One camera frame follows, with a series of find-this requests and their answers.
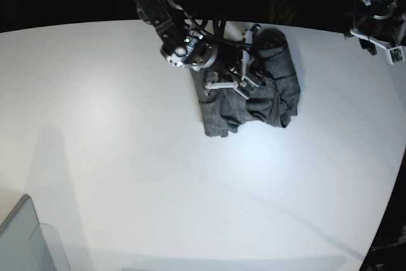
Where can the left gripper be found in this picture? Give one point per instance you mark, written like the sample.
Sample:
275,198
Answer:
377,31

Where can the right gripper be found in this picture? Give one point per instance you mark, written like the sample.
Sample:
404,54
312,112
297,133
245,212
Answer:
229,76

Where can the grey t-shirt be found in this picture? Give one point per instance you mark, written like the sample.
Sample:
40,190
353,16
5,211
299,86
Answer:
275,102

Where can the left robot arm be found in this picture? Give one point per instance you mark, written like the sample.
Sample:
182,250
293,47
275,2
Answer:
379,7

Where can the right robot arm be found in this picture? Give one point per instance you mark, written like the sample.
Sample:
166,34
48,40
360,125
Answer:
186,44

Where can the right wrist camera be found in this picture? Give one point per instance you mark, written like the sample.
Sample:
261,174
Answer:
248,84

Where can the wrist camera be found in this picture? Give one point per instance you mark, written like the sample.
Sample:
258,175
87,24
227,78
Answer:
248,84
395,55

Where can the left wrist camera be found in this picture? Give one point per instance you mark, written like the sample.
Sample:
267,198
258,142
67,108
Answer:
395,55

